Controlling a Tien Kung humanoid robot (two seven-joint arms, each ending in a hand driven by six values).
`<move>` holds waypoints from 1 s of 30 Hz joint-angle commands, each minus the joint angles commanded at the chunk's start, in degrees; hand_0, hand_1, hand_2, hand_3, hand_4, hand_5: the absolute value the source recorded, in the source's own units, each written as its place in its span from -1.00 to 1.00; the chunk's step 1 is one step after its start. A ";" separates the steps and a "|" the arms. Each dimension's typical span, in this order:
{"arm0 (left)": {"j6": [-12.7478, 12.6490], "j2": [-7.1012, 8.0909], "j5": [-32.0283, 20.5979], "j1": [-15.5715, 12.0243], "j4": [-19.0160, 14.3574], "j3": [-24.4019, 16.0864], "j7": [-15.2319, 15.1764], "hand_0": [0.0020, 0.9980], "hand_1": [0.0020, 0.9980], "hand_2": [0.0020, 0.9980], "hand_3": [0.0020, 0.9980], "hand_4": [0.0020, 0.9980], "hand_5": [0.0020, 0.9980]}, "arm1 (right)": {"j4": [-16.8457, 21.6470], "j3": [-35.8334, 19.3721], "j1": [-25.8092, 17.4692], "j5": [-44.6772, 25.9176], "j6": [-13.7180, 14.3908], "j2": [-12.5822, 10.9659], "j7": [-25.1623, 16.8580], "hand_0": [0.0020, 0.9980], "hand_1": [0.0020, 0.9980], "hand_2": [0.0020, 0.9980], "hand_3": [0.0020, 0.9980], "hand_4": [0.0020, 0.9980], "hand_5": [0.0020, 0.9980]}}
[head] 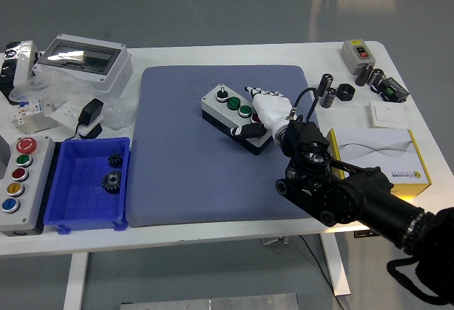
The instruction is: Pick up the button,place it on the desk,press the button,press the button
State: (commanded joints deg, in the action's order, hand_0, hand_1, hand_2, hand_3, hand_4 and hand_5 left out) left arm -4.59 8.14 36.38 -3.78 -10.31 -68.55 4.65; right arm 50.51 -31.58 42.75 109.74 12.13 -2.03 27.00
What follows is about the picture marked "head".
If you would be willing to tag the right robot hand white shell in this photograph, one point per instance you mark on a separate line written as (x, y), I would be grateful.
(271, 109)

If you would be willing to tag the grey four-button control box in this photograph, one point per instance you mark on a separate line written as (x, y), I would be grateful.
(219, 112)

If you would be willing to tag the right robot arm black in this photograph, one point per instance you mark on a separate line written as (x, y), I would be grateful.
(372, 200)

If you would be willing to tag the grey five-button control station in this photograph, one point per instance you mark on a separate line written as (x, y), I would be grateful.
(35, 182)

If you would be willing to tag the black hex nut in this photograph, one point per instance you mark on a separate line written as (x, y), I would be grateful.
(345, 92)

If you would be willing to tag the blue-grey padded mat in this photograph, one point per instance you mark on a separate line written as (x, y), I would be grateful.
(177, 168)

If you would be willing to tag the black module with green terminal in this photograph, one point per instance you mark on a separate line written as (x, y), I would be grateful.
(392, 90)

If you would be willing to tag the white and yellow carton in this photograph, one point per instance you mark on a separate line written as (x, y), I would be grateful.
(390, 147)

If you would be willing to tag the black table height controller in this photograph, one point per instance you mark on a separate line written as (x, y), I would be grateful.
(361, 233)

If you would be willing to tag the small black bevel gear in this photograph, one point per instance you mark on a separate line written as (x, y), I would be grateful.
(115, 160)

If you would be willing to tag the white table leg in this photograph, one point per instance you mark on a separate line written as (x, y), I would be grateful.
(75, 281)
(337, 267)

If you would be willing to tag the large black bevel gear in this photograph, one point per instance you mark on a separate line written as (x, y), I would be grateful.
(112, 181)

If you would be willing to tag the black power adapter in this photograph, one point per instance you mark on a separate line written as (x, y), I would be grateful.
(90, 109)

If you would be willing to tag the silver metal plate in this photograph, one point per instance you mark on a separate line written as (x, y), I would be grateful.
(213, 303)

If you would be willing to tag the blue plastic bin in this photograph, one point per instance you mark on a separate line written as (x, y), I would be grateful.
(81, 196)

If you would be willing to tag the clear plastic bag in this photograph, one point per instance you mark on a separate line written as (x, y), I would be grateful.
(60, 90)

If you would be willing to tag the white circuit breaker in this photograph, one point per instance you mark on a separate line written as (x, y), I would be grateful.
(28, 111)

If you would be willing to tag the grey two-button switch box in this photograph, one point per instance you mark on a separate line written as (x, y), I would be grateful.
(354, 58)

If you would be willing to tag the white wall switch plate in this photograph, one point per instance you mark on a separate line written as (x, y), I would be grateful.
(388, 115)

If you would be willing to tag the grey metal table bracket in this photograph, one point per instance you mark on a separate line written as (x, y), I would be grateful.
(275, 241)

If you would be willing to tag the grey enclosure with clear lid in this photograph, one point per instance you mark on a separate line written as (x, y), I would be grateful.
(117, 72)

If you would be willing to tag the white wall socket plate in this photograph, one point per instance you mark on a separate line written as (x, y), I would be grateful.
(67, 113)

